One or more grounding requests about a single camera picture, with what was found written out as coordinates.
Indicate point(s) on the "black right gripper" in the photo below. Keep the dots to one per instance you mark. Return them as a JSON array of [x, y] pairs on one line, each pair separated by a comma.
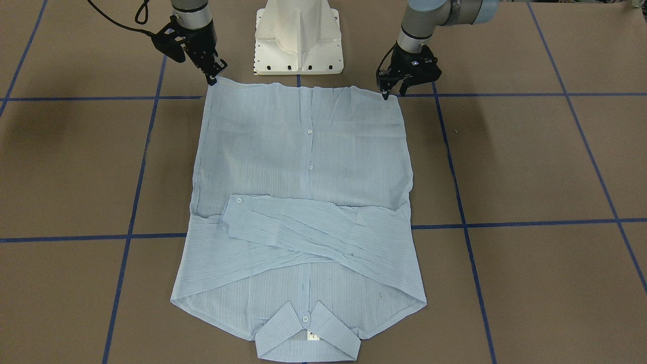
[[200, 46]]

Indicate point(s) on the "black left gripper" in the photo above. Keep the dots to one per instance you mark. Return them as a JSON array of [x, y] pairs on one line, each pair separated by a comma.
[[398, 62]]

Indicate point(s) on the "light blue button shirt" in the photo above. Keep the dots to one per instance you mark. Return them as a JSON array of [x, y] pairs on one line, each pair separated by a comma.
[[299, 236]]

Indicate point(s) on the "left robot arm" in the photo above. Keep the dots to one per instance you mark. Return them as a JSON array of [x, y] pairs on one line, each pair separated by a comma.
[[422, 18]]

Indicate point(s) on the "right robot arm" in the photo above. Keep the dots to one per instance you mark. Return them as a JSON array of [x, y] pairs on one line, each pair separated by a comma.
[[193, 15]]

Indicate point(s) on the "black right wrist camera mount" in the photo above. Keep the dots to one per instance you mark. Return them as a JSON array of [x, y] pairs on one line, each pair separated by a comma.
[[170, 39]]

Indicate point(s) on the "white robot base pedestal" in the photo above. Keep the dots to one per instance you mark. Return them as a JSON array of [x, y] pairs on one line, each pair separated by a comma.
[[298, 37]]

